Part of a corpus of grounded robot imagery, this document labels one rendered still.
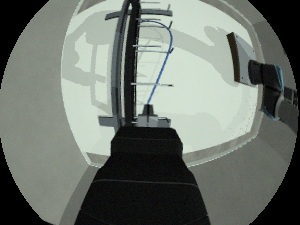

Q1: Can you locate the dark grey rack with hooks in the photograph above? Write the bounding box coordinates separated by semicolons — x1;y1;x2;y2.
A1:
98;0;174;134

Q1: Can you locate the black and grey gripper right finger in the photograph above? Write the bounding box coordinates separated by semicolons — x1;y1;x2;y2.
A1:
148;104;158;127

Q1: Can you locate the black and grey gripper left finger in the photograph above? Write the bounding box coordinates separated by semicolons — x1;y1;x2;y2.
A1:
137;104;148;127

